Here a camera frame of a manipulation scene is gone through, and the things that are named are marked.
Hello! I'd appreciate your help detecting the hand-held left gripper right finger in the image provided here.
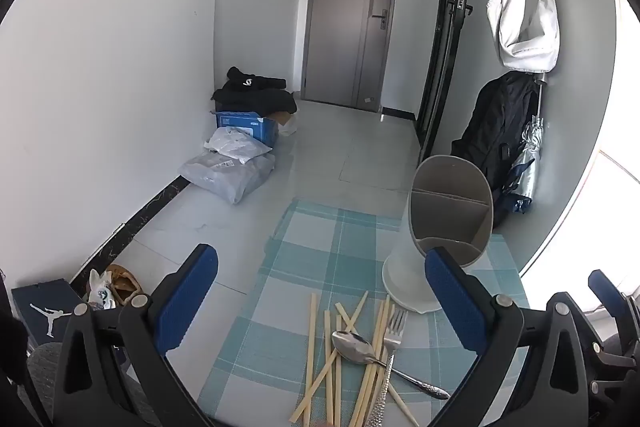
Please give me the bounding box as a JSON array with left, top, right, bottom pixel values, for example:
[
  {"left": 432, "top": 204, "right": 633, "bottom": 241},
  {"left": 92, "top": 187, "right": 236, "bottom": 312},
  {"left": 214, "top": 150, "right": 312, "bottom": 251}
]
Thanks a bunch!
[{"left": 424, "top": 247, "right": 596, "bottom": 427}]

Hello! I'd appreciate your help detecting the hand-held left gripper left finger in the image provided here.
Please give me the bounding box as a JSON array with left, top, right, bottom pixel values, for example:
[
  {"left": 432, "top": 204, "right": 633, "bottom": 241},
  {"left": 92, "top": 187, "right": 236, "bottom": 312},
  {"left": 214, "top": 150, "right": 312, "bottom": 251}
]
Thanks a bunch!
[{"left": 52, "top": 243, "right": 219, "bottom": 427}]

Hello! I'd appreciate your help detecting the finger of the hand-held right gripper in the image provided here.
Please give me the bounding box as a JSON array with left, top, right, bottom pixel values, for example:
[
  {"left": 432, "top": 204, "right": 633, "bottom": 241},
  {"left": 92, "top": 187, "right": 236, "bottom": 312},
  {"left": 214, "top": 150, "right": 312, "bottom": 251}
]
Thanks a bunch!
[
  {"left": 589, "top": 357, "right": 640, "bottom": 418},
  {"left": 587, "top": 269, "right": 640, "bottom": 358}
]

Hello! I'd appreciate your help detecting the silver metal fork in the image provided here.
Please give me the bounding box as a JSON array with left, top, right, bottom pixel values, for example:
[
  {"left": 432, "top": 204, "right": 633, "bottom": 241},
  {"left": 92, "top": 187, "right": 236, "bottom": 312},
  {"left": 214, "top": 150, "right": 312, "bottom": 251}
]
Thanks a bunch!
[{"left": 362, "top": 307, "right": 408, "bottom": 427}]

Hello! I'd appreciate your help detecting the white grey utensil holder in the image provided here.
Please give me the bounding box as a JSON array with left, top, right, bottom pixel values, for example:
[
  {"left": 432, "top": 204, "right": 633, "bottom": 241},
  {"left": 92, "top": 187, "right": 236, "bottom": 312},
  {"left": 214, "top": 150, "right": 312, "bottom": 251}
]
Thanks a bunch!
[{"left": 382, "top": 154, "right": 496, "bottom": 314}]

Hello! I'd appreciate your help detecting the silver metal spoon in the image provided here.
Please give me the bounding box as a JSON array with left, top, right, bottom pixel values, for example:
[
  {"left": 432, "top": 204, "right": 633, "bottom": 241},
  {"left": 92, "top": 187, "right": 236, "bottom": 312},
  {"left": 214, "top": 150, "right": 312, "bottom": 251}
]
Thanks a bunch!
[{"left": 331, "top": 329, "right": 451, "bottom": 401}]

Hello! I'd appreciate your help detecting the pile of wooden chopsticks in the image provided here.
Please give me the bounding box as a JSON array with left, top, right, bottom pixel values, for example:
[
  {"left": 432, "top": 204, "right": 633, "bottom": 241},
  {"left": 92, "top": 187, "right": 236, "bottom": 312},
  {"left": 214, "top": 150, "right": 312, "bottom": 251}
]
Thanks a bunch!
[{"left": 289, "top": 289, "right": 421, "bottom": 427}]

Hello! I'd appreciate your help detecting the white printed plastic bag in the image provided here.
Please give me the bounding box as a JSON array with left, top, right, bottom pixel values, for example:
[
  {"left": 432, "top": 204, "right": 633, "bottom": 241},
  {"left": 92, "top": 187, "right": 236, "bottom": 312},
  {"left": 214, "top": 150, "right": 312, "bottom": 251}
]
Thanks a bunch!
[{"left": 82, "top": 269, "right": 117, "bottom": 310}]

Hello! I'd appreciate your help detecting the grey plastic parcel bag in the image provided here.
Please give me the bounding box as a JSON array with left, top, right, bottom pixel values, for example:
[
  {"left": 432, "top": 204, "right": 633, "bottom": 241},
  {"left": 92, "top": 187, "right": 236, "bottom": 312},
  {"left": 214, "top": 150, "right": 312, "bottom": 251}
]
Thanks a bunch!
[{"left": 179, "top": 152, "right": 277, "bottom": 205}]

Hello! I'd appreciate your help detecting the teal checked tablecloth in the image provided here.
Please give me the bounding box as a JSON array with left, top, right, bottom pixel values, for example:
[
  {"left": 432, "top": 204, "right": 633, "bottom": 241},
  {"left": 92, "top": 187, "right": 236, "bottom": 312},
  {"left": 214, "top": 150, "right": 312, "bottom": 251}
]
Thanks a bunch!
[{"left": 197, "top": 199, "right": 531, "bottom": 427}]

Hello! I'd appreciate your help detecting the dark blue shoe box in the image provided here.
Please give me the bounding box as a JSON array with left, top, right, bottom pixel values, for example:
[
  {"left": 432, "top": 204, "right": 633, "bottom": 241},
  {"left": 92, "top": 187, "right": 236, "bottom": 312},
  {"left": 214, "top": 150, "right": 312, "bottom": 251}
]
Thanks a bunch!
[{"left": 10, "top": 279, "right": 96, "bottom": 358}]

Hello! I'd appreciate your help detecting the silver blue folded umbrella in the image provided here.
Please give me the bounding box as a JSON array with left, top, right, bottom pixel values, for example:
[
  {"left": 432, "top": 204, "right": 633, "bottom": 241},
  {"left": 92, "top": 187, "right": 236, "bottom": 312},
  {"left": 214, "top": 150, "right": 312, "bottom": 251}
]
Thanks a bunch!
[{"left": 500, "top": 77, "right": 547, "bottom": 214}]

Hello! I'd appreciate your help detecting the grey fabric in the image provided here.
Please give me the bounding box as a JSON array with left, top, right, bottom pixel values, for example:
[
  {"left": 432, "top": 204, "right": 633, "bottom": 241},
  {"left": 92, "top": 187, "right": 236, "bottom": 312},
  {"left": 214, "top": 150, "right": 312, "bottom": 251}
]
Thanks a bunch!
[{"left": 25, "top": 341, "right": 67, "bottom": 427}]

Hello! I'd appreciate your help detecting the white plastic parcel bag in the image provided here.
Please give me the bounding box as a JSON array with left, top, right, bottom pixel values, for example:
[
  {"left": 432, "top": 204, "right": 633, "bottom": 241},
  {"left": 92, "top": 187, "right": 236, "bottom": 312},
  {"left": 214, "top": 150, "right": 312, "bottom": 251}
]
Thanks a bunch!
[{"left": 204, "top": 126, "right": 273, "bottom": 165}]

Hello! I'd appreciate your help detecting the black backpack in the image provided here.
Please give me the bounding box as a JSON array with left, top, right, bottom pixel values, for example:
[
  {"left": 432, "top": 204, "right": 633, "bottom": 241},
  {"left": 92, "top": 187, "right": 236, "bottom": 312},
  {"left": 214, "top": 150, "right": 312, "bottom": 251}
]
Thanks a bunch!
[{"left": 450, "top": 71, "right": 543, "bottom": 202}]

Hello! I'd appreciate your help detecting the blue cardboard box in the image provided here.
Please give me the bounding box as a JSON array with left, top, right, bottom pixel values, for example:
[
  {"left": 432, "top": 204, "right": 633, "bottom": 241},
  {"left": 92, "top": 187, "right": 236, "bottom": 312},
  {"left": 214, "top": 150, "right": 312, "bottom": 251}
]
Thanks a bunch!
[{"left": 216, "top": 109, "right": 279, "bottom": 148}]

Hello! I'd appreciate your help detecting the black clothes heap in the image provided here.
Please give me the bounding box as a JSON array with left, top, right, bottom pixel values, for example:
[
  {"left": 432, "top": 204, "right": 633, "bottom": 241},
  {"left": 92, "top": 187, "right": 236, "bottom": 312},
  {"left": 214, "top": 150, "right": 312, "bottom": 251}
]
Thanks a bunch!
[{"left": 212, "top": 67, "right": 298, "bottom": 115}]

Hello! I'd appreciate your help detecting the black-framed glass door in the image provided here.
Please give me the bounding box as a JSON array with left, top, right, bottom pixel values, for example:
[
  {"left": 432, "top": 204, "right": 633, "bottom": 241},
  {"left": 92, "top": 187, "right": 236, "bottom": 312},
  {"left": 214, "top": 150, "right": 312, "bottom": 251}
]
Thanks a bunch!
[{"left": 415, "top": 0, "right": 474, "bottom": 162}]

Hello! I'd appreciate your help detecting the grey room door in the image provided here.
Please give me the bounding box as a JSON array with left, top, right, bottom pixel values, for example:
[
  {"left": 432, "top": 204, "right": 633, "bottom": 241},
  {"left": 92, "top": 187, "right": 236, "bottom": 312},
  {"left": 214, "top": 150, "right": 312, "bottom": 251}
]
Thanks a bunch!
[{"left": 301, "top": 0, "right": 402, "bottom": 112}]

